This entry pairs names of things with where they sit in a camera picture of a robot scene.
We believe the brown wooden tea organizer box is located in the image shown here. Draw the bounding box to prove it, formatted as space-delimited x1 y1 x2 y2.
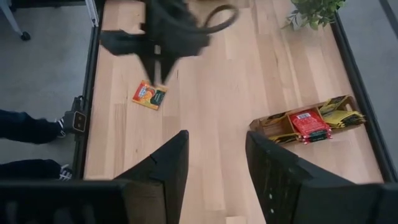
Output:
248 95 362 146

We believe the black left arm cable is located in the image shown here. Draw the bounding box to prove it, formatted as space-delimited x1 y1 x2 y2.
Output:
201 4 240 35

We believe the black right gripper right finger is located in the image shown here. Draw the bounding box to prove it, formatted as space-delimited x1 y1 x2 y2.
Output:
245 130 398 224

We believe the person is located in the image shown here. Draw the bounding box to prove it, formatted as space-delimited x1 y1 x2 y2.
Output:
0 108 75 182

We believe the blue white office chair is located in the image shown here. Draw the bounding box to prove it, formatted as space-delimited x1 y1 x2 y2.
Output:
0 0 32 42

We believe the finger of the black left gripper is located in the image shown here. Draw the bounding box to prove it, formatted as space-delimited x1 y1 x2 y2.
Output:
159 57 180 85
140 57 158 87

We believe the green plant in white pot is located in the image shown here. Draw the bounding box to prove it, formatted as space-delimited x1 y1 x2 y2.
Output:
281 0 348 32

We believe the silver mounting bracket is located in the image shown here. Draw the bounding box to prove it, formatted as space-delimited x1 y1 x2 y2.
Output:
84 0 100 28

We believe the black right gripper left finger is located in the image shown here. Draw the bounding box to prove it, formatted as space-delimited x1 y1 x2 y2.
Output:
0 129 190 224

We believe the small black table-level camera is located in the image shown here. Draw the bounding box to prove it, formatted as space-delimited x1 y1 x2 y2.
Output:
63 95 88 135

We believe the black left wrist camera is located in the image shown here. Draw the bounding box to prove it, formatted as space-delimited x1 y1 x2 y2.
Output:
99 29 147 57

